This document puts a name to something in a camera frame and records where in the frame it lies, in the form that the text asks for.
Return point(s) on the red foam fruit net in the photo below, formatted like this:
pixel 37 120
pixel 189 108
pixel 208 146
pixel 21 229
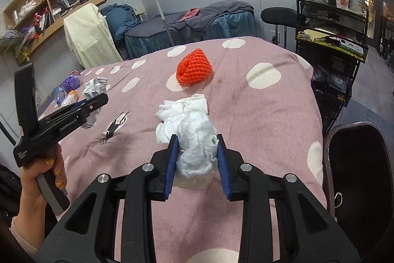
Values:
pixel 194 69

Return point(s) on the white floor lamp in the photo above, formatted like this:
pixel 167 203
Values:
pixel 161 10

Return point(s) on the black metal cart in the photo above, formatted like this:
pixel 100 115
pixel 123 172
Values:
pixel 332 19

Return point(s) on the white tissue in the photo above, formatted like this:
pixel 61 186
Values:
pixel 194 133

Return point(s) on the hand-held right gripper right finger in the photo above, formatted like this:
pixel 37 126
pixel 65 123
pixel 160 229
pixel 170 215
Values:
pixel 224 170

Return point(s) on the clear plastic bottle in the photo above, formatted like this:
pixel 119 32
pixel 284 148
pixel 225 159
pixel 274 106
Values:
pixel 59 95

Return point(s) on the person's left hand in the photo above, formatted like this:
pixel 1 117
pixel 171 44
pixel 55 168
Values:
pixel 30 186

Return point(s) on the red cloth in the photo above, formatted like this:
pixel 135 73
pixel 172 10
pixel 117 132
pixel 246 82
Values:
pixel 189 15

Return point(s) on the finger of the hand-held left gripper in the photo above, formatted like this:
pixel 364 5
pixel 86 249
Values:
pixel 97 101
pixel 78 102

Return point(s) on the person's left forearm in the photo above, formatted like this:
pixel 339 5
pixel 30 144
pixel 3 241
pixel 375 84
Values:
pixel 34 229

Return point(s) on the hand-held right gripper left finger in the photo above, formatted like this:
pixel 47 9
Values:
pixel 170 170

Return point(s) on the cream cloth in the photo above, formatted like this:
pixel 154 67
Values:
pixel 89 35

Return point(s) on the blue cloth pile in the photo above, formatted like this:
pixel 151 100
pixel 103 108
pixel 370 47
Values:
pixel 118 19

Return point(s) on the wooden wall shelf unit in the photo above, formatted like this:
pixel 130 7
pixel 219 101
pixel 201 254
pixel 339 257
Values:
pixel 58 25

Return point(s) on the yellow notepad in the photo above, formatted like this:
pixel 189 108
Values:
pixel 317 34

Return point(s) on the white orange small bottle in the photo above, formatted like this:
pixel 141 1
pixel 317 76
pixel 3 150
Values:
pixel 70 96

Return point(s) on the masking tape roll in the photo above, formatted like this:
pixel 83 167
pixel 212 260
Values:
pixel 303 35

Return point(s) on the black trash bin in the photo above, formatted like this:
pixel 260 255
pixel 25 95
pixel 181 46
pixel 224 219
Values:
pixel 357 173

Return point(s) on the blue-skirted massage bed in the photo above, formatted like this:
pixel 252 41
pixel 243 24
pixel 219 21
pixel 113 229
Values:
pixel 221 28

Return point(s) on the grey blanket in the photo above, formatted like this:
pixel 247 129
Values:
pixel 221 12

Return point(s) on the black round stool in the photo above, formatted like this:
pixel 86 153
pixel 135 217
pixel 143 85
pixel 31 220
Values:
pixel 277 16

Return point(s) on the pink polka dot blanket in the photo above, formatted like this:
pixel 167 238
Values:
pixel 261 115

